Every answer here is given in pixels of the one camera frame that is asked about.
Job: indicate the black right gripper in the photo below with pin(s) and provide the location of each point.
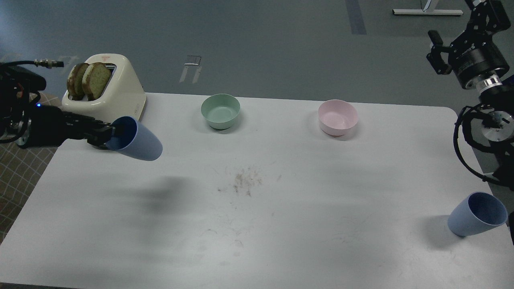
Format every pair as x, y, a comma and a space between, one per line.
473, 53

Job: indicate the mint green bowl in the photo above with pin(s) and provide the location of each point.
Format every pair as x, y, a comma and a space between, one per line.
221, 111

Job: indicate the blue cup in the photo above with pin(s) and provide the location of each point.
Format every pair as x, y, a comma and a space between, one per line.
476, 214
131, 138

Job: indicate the right toast slice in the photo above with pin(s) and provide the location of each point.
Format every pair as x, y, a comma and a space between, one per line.
95, 80

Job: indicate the cream white toaster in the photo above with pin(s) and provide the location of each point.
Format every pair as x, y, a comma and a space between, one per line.
123, 95

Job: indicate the pink bowl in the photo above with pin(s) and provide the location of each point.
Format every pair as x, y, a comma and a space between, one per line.
337, 117

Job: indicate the toast slice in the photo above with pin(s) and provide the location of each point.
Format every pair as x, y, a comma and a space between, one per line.
95, 80
74, 82

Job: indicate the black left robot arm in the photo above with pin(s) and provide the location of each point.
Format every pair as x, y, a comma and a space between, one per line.
28, 123

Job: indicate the beige checkered cloth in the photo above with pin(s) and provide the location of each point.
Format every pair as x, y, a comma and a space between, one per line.
20, 170

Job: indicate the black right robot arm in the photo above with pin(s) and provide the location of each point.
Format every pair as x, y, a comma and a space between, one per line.
488, 126

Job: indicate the left toast slice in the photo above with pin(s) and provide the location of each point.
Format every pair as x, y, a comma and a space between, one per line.
74, 82

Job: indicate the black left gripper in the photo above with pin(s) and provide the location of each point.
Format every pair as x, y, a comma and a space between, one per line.
47, 128

